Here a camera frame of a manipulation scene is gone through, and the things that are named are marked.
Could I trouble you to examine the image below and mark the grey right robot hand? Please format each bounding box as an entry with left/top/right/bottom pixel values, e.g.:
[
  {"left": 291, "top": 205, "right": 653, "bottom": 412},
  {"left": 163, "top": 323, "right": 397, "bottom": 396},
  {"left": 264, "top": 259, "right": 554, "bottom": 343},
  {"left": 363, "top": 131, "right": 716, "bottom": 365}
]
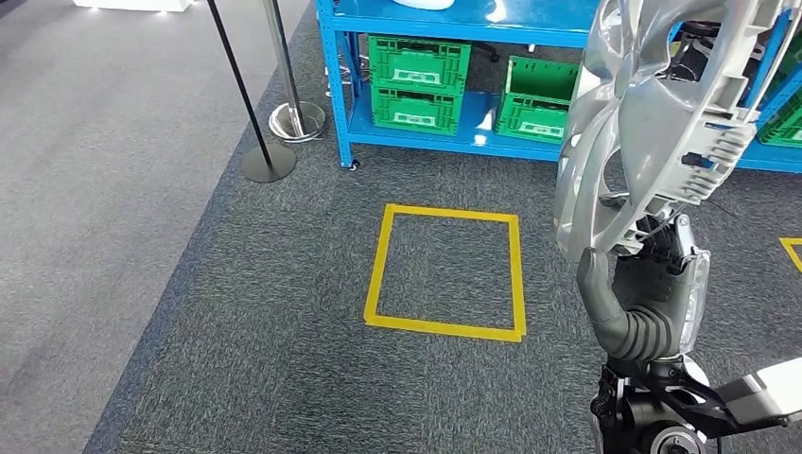
[{"left": 576, "top": 213, "right": 712, "bottom": 356}]

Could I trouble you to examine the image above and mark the blue metal shelf rack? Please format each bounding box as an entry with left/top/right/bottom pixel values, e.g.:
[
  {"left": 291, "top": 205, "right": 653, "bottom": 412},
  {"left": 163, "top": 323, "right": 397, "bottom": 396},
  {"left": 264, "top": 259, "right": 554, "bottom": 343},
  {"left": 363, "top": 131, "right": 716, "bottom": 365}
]
[
  {"left": 315, "top": 0, "right": 602, "bottom": 171},
  {"left": 736, "top": 9, "right": 802, "bottom": 175}
]

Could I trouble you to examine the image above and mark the yellow floor tape square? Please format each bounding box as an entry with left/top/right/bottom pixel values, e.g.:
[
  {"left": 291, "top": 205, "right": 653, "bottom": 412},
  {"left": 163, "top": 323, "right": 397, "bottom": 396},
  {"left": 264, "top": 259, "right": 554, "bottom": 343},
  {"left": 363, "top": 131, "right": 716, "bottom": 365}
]
[
  {"left": 363, "top": 203, "right": 528, "bottom": 344},
  {"left": 778, "top": 237, "right": 802, "bottom": 274}
]

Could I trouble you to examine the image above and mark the white plastic car part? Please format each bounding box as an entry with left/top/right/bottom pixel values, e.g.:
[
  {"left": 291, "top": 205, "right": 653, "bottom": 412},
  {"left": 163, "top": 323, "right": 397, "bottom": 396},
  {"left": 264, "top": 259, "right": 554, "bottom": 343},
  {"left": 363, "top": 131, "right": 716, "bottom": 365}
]
[{"left": 391, "top": 0, "right": 456, "bottom": 12}]

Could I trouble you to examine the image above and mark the silver plastic wheel hubcap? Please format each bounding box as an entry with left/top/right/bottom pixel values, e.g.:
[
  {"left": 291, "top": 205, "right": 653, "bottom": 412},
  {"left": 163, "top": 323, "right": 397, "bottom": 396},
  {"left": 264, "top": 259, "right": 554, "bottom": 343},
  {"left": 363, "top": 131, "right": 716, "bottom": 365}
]
[{"left": 554, "top": 0, "right": 802, "bottom": 265}]

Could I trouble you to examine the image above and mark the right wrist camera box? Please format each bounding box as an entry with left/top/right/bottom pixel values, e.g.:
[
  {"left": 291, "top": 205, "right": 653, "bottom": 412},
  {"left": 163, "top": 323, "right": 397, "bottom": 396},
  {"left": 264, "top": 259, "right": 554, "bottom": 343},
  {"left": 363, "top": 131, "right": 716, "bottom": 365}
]
[{"left": 679, "top": 358, "right": 802, "bottom": 437}]

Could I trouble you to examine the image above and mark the chrome stanchion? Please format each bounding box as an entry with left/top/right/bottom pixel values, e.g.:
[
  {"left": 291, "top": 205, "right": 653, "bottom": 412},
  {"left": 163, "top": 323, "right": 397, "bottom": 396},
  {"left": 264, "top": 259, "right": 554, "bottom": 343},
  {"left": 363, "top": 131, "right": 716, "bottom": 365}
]
[{"left": 261, "top": 0, "right": 327, "bottom": 144}]

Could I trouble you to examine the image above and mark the black stanchion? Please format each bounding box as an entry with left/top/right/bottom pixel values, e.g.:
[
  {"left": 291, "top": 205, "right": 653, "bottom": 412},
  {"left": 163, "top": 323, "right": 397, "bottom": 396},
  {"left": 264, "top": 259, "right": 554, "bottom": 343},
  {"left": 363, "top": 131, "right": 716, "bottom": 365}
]
[{"left": 205, "top": 0, "right": 298, "bottom": 184}]

